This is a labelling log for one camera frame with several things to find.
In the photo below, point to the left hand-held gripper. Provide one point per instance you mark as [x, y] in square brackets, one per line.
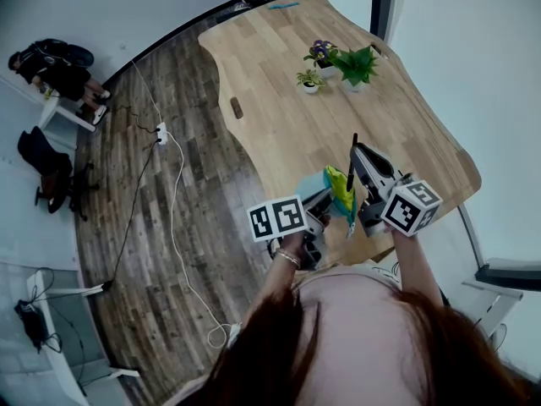
[274, 218]

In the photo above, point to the black office chair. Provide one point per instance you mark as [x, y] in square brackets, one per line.
[50, 163]

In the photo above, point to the black pen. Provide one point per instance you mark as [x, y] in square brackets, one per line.
[351, 176]

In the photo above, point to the white power strip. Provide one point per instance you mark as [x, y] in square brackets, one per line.
[233, 334]
[162, 133]

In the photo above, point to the teal strip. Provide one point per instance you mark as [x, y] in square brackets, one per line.
[283, 5]

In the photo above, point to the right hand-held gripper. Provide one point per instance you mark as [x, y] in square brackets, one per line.
[410, 210]

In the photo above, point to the purple flower potted plant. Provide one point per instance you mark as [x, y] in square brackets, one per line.
[321, 53]

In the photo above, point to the person's left forearm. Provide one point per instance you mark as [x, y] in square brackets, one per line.
[279, 279]

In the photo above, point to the small variegated potted plant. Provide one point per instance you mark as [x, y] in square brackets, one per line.
[310, 80]

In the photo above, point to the light blue drawstring pouch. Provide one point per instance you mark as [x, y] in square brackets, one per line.
[340, 184]

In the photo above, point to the black box on desk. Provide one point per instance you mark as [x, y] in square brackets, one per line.
[31, 324]

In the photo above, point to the small white table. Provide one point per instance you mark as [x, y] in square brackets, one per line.
[59, 114]

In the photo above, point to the person's right forearm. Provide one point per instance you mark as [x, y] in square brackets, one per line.
[416, 269]

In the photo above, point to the white desk with metal frame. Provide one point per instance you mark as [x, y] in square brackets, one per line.
[50, 345]

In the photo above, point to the green leafy potted plant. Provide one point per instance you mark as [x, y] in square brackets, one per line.
[355, 66]

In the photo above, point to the person's torso in pink shirt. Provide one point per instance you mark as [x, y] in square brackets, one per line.
[359, 345]

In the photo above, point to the white desk frame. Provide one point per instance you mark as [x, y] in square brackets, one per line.
[494, 303]

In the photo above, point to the dark window frame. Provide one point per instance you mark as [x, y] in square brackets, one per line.
[382, 2]
[507, 273]

